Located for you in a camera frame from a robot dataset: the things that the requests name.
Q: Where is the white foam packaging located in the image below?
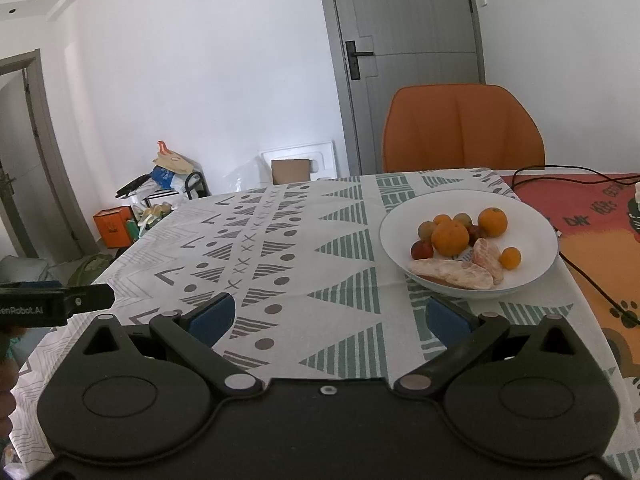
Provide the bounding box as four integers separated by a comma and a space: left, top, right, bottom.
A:
258, 141, 337, 187

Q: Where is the brown cardboard box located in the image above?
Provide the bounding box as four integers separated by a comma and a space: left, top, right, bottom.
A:
271, 158, 312, 186

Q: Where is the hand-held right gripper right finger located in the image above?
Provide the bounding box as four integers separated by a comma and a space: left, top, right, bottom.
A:
394, 296, 577, 403

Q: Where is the orange chair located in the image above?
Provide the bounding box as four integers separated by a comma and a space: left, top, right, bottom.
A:
381, 85, 546, 173

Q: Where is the white round plate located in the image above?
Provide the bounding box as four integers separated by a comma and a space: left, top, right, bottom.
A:
379, 190, 559, 301

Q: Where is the orange box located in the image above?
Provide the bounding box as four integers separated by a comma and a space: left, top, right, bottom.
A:
93, 207, 136, 249

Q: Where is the long peeled pomelo segment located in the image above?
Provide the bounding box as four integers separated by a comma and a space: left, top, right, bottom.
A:
409, 258, 495, 291

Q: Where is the short peeled pomelo segment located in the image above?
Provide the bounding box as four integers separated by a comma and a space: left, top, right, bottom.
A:
471, 238, 505, 283

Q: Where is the brown paper bag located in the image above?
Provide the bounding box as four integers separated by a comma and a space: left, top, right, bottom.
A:
152, 141, 196, 174

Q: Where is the green bag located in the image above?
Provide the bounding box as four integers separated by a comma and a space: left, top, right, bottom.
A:
67, 255, 116, 289

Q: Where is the black door handle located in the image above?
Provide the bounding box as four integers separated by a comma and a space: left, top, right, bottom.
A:
345, 40, 375, 81

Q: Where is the large orange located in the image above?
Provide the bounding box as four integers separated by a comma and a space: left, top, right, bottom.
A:
431, 219, 471, 257

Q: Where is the grey doorway frame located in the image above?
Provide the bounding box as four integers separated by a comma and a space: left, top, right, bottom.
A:
0, 49, 96, 261

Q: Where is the long black cable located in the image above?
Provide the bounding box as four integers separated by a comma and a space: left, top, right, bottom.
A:
511, 164, 640, 187

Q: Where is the grey cushion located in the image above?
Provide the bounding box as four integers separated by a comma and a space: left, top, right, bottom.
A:
0, 255, 51, 285

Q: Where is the red orange printed mat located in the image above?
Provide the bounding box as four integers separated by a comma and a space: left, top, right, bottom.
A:
500, 172, 640, 376

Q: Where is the patterned white green tablecloth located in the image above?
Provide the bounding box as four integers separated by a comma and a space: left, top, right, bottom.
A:
12, 167, 632, 471

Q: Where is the black long object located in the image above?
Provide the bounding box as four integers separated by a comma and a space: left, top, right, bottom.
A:
116, 174, 152, 199

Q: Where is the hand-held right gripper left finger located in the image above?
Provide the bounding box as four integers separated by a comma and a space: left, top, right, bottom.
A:
81, 291, 264, 402

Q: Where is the grey door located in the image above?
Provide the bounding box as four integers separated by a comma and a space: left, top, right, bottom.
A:
315, 0, 488, 178

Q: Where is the medium orange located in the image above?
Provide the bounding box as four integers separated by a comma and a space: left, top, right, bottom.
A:
477, 207, 509, 238

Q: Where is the person's left hand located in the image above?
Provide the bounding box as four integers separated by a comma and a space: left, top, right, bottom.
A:
0, 326, 25, 438

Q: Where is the thin black cable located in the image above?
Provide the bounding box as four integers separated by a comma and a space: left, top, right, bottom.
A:
556, 250, 640, 325

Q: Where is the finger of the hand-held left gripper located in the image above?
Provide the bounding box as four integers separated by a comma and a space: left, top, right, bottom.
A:
64, 284, 114, 312

